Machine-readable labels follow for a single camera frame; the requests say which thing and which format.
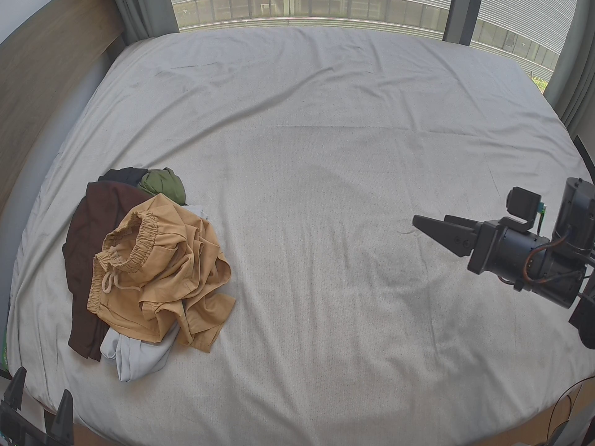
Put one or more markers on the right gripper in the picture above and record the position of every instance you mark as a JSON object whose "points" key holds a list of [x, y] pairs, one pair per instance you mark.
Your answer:
{"points": [[506, 253]]}

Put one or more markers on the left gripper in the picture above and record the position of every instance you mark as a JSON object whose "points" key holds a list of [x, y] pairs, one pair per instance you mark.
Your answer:
{"points": [[18, 435]]}

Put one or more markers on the tan shorts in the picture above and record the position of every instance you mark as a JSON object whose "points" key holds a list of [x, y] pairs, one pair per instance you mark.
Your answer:
{"points": [[162, 272]]}

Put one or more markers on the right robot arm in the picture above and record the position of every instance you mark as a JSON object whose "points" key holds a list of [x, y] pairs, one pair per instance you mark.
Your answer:
{"points": [[574, 212]]}

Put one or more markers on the bed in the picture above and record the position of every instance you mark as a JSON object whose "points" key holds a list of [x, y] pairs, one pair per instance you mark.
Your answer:
{"points": [[325, 156]]}

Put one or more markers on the pale grey garment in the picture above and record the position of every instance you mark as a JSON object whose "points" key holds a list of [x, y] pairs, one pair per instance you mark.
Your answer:
{"points": [[135, 356]]}

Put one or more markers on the dark brown garment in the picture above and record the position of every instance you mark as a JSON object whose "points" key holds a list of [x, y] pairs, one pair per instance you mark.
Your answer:
{"points": [[88, 249]]}

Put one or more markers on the grey-green curtain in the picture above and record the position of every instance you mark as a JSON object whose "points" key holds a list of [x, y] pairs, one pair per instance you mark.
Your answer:
{"points": [[139, 3], [576, 63]]}

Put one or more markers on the black garment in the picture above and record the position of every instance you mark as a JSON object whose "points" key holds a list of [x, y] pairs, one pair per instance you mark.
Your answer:
{"points": [[123, 176]]}

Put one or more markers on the green garment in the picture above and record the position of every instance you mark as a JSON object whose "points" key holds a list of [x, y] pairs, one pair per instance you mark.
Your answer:
{"points": [[162, 184]]}

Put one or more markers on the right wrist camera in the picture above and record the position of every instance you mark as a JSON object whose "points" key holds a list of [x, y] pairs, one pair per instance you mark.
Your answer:
{"points": [[523, 202]]}

